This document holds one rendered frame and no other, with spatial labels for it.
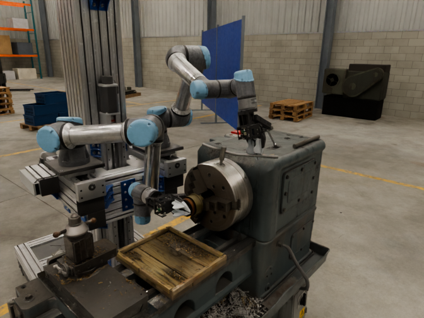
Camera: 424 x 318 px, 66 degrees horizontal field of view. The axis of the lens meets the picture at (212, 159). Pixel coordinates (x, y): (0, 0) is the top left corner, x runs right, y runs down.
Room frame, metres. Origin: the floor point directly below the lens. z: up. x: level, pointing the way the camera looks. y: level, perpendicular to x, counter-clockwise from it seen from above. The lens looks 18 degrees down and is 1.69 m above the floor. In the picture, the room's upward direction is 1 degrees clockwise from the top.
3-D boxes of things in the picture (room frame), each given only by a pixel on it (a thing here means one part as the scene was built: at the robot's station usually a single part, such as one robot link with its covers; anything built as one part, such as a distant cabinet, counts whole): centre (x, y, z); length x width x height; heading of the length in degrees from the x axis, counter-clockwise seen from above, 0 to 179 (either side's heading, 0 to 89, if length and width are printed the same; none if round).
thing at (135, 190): (1.39, 0.33, 1.08); 0.11 x 0.08 x 0.09; 48
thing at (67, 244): (0.97, 0.44, 1.07); 0.07 x 0.07 x 0.10; 49
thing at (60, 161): (1.56, 0.69, 1.21); 0.15 x 0.15 x 0.10
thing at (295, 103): (9.36, -2.25, 0.22); 1.25 x 0.86 x 0.44; 144
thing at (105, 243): (0.99, 0.43, 0.99); 0.20 x 0.10 x 0.05; 139
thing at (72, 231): (0.97, 0.45, 1.13); 0.08 x 0.08 x 0.03
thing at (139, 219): (1.41, 0.32, 0.98); 0.11 x 0.08 x 0.11; 174
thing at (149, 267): (1.17, 0.16, 0.89); 0.36 x 0.30 x 0.04; 49
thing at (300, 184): (1.69, -0.27, 1.06); 0.59 x 0.48 x 0.39; 139
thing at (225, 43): (8.29, -0.08, 1.18); 4.12 x 0.80 x 2.35; 12
